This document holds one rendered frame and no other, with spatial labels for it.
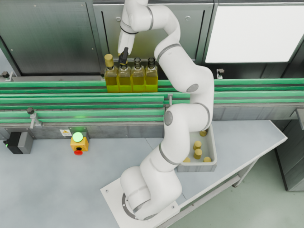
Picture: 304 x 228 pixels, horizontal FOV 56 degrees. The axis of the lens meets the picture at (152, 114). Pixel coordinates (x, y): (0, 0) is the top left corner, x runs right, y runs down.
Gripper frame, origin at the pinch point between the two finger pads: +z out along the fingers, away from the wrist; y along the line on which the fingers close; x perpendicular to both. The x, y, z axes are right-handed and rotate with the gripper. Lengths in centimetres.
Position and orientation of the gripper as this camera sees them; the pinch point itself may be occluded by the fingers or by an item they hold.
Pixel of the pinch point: (122, 55)
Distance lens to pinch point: 117.7
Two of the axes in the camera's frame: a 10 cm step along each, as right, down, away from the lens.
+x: 9.7, 1.4, 2.1
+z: -2.6, 5.3, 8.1
